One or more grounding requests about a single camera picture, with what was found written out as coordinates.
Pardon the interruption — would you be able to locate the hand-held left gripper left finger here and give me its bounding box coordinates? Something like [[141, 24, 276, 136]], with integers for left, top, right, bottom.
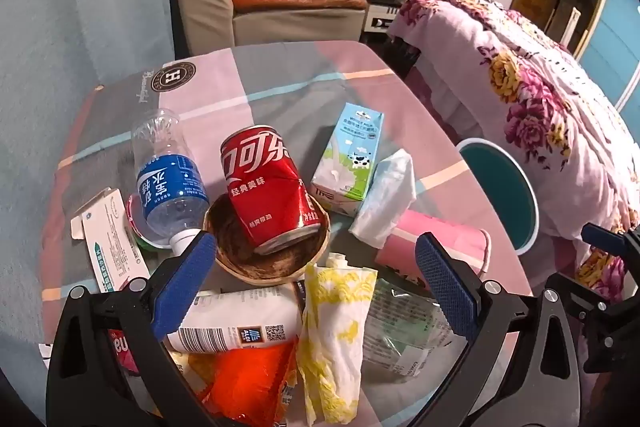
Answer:
[[46, 231, 221, 427]]

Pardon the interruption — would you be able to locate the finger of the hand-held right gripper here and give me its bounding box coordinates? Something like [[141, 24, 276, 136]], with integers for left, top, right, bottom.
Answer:
[[581, 223, 629, 258], [545, 273, 609, 316]]

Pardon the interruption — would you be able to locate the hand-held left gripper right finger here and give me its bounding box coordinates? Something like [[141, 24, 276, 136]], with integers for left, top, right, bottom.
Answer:
[[400, 232, 583, 427]]

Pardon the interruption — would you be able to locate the white barcode bottle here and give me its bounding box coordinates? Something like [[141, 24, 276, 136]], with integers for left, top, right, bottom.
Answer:
[[165, 284, 303, 353]]

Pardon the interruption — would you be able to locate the pink packet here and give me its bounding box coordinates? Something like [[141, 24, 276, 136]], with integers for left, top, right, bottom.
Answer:
[[375, 209, 493, 288]]

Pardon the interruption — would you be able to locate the clear plastic bag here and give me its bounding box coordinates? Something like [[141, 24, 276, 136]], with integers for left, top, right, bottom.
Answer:
[[362, 279, 468, 380]]

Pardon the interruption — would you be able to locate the coconut shell bowl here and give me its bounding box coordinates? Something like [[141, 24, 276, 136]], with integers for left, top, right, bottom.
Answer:
[[202, 194, 332, 283]]

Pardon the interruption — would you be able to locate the white cardboard box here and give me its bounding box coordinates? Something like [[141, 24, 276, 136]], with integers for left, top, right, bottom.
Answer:
[[70, 187, 151, 295]]

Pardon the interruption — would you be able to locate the pink red wrapper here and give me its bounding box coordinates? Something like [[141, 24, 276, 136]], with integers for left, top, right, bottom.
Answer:
[[107, 329, 141, 375]]

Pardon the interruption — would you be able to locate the clear water bottle blue label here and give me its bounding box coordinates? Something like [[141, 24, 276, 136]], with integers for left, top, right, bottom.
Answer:
[[131, 108, 210, 253]]

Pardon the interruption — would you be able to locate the white tissue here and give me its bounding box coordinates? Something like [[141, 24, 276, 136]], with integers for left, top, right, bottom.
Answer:
[[348, 148, 417, 249]]

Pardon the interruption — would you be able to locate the teal trash bin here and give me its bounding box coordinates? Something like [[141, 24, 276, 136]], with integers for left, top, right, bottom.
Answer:
[[456, 138, 540, 256]]

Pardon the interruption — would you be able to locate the orange snack packet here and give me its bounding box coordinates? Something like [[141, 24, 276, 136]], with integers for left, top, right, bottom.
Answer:
[[190, 339, 301, 427]]

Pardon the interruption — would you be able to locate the yellow printed paper towel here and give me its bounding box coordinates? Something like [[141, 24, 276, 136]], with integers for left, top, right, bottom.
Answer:
[[297, 252, 378, 425]]

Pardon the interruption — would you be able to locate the red soda can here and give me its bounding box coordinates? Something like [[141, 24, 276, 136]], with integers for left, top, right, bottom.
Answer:
[[220, 125, 323, 256]]

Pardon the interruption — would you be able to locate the milk carton with cow print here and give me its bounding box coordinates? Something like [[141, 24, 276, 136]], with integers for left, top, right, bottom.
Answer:
[[310, 103, 386, 218]]

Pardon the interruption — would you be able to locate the floral pink bed blanket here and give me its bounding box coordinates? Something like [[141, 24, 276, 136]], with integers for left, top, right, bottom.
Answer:
[[387, 0, 640, 303]]

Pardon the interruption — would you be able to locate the blue white wardrobe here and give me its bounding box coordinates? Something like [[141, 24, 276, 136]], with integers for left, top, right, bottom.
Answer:
[[570, 0, 640, 108]]

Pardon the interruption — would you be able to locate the plaid pink grey tablecloth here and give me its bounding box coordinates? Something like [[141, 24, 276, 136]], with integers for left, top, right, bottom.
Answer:
[[40, 41, 533, 427]]

